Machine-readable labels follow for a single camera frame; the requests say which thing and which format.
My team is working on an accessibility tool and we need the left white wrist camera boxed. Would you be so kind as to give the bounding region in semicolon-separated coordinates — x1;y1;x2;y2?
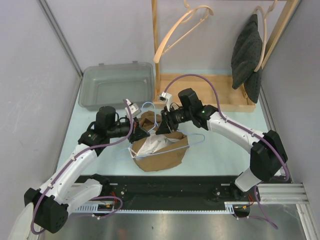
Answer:
125;98;142;118

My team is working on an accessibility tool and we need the aluminium frame rail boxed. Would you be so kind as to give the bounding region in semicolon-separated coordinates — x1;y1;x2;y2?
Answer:
258;183;309;205

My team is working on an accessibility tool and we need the wooden clothes rack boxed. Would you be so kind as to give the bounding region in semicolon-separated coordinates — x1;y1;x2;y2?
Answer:
151;0;299;113

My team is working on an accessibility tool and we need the dark grey dotted skirt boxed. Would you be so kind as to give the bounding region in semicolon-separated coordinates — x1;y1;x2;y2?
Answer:
231;14;263;104

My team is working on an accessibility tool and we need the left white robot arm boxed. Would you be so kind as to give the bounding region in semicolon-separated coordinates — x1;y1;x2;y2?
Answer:
24;99;150;235

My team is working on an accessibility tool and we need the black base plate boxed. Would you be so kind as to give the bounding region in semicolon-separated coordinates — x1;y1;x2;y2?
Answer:
72;174;261;210

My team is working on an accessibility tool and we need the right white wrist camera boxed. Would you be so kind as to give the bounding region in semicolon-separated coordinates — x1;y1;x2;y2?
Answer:
158;91;172;108

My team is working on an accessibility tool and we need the white slotted cable duct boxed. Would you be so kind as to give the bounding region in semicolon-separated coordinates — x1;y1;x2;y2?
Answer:
74;202;235;215

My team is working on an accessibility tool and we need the hanging wooden hanger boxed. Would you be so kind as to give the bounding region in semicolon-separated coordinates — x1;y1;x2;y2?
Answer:
153;0;214;64

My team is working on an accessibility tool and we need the tan cloth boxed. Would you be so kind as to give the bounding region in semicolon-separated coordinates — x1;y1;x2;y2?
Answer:
133;110;187;172

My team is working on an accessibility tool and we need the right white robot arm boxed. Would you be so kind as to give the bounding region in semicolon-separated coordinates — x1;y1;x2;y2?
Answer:
156;88;288;201

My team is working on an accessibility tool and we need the clear grey plastic bin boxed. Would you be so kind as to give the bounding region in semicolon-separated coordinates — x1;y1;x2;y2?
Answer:
78;61;155;110

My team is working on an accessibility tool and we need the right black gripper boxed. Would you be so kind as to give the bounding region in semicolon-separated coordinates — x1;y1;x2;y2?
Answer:
155;105;193;135

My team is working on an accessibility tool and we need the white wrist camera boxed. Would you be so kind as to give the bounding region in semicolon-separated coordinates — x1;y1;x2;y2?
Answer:
125;98;142;118
158;91;172;108

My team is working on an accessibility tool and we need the light wooden hanger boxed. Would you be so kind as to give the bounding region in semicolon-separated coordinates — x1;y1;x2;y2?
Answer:
253;0;278;73

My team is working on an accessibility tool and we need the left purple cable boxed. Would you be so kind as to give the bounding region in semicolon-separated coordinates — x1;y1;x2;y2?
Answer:
30;99;135;235

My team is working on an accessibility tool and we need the light blue wire hanger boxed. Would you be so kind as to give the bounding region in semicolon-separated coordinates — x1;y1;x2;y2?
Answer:
117;101;206;161

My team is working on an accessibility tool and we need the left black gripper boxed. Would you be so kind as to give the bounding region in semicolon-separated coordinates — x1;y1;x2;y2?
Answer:
107;115;150;144

